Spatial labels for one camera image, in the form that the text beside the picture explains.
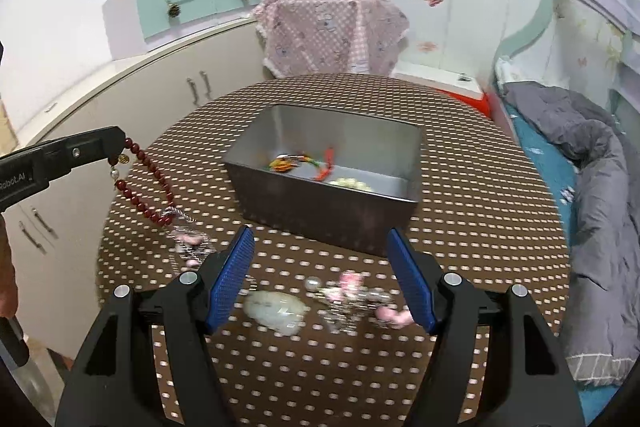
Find pale green jade pendant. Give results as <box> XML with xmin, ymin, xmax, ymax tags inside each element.
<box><xmin>243</xmin><ymin>289</ymin><xmax>307</xmax><ymax>336</ymax></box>

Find grey duvet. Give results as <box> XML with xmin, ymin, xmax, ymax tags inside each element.
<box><xmin>502</xmin><ymin>82</ymin><xmax>635</xmax><ymax>390</ymax></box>

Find person's left hand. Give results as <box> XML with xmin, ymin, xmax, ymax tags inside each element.
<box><xmin>0</xmin><ymin>214</ymin><xmax>19</xmax><ymax>319</ymax></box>

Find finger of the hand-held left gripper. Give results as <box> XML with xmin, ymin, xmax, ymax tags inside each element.
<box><xmin>45</xmin><ymin>126</ymin><xmax>127</xmax><ymax>182</ymax></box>

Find teal bed sheet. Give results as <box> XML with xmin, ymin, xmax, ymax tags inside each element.
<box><xmin>502</xmin><ymin>104</ymin><xmax>586</xmax><ymax>268</ymax></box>

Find brown polka dot tablecloth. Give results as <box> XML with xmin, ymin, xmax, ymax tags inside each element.
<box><xmin>97</xmin><ymin>74</ymin><xmax>571</xmax><ymax>427</ymax></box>

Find dark red bead bracelet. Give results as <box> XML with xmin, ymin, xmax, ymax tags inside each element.
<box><xmin>107</xmin><ymin>138</ymin><xmax>177</xmax><ymax>228</ymax></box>

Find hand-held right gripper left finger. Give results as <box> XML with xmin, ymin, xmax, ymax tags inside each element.
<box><xmin>54</xmin><ymin>226</ymin><xmax>256</xmax><ymax>427</ymax></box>

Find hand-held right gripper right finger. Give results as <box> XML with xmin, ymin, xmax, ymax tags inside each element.
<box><xmin>386</xmin><ymin>227</ymin><xmax>596</xmax><ymax>427</ymax></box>

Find grey metal box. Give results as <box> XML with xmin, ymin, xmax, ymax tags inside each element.
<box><xmin>222</xmin><ymin>104</ymin><xmax>423</xmax><ymax>258</ymax></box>

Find pearl bracelet with pink charms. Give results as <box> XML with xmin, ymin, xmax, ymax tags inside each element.
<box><xmin>305</xmin><ymin>271</ymin><xmax>416</xmax><ymax>334</ymax></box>

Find silver chain with pink charms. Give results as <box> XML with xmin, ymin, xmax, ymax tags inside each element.
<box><xmin>160</xmin><ymin>206</ymin><xmax>218</xmax><ymax>275</ymax></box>

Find pink checked bear cloth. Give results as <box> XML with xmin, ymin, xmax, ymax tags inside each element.
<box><xmin>251</xmin><ymin>0</ymin><xmax>411</xmax><ymax>80</ymax></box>

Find white bead bracelet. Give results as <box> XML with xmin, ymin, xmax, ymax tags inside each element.
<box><xmin>327</xmin><ymin>177</ymin><xmax>375</xmax><ymax>194</ymax></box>

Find white low cabinet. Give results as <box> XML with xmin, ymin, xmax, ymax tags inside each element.
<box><xmin>0</xmin><ymin>18</ymin><xmax>271</xmax><ymax>353</ymax></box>

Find colourful trinkets in tray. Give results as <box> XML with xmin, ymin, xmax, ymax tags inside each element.
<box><xmin>267</xmin><ymin>147</ymin><xmax>337</xmax><ymax>182</ymax></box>

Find mint green bed frame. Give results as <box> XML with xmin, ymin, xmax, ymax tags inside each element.
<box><xmin>492</xmin><ymin>0</ymin><xmax>640</xmax><ymax>408</ymax></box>

